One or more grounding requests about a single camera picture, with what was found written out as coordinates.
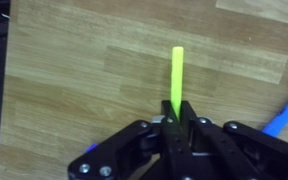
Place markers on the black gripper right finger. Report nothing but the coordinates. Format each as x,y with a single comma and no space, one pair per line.
236,151

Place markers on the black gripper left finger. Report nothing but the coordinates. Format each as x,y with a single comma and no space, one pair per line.
162,145

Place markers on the yellow pen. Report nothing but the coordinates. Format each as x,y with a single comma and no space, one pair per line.
177,79

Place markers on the blue pen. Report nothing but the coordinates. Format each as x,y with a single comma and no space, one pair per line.
276,125

